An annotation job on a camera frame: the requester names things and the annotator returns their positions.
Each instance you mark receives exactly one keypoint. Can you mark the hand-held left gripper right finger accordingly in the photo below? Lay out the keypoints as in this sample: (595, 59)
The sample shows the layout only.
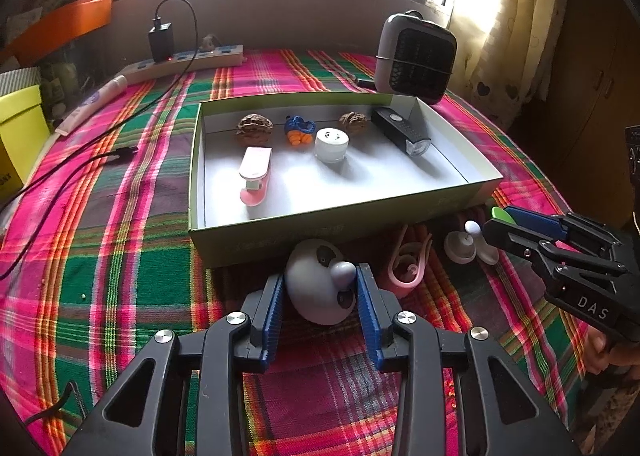
(367, 321)

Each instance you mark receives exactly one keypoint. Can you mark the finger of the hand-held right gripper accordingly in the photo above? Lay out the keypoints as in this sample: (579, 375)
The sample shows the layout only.
(537, 223)
(510, 236)

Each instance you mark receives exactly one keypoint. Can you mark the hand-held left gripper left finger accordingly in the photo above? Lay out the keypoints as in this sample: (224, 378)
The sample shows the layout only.
(272, 321)

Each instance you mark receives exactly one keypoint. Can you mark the green-topped white mushroom massager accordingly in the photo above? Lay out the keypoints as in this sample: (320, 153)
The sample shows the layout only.
(487, 253)

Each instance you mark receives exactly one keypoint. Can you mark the white and grey whale-shaped gadget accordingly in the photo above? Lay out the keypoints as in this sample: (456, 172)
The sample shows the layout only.
(310, 286)

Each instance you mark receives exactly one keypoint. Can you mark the green and white cardboard box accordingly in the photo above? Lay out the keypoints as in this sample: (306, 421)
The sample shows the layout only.
(350, 186)

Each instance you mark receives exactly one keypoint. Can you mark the pink stapler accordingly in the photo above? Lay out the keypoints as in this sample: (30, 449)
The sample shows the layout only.
(256, 175)

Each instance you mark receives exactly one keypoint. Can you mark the black bike light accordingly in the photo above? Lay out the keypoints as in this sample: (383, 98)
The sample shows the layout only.
(402, 134)

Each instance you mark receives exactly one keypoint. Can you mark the small white jar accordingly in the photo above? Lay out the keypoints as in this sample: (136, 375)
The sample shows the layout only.
(331, 146)

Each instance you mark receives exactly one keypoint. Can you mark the small blue and orange toy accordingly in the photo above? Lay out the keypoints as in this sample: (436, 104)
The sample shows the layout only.
(299, 131)

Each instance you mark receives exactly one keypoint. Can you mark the person's right forearm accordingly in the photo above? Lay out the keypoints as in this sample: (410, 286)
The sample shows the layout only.
(615, 411)

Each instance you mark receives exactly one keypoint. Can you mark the person's right hand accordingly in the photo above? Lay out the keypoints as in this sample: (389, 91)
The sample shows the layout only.
(597, 358)

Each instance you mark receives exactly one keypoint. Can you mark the pink clip with grey pad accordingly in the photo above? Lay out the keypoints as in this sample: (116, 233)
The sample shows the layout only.
(397, 282)

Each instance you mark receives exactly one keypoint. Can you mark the grey disc with white knob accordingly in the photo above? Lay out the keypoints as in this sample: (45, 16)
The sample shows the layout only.
(459, 247)

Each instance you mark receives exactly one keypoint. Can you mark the wooden wardrobe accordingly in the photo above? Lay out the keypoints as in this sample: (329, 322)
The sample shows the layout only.
(595, 86)

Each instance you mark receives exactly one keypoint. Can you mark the pink and green plaid blanket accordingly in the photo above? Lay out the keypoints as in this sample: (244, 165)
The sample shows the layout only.
(125, 246)

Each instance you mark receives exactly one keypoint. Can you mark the cream heart-print curtain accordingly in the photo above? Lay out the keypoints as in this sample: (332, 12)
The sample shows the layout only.
(510, 36)

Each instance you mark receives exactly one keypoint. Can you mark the large brown walnut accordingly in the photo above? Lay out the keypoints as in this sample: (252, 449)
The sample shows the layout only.
(255, 130)

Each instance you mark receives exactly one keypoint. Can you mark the small brown walnut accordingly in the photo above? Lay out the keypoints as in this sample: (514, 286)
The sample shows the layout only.
(354, 121)

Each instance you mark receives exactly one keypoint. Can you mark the grey space heater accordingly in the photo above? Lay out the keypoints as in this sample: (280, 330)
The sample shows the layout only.
(415, 56)

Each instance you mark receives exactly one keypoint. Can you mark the black heater plug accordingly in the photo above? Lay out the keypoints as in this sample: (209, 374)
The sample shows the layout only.
(365, 83)

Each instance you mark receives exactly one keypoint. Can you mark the white power strip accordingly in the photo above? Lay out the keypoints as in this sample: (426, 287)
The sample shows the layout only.
(195, 59)

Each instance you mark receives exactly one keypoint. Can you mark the white tube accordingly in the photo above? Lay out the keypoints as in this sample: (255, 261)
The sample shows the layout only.
(92, 104)

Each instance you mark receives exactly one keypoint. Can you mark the black charger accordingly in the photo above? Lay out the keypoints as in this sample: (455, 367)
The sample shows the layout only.
(161, 42)

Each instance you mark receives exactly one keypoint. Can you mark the yellow box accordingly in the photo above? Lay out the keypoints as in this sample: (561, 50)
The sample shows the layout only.
(17, 136)

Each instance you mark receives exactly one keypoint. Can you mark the striped box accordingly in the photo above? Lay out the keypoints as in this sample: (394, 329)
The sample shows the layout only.
(17, 80)

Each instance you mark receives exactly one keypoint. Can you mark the orange shelf tray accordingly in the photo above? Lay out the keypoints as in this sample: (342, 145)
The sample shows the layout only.
(65, 21)

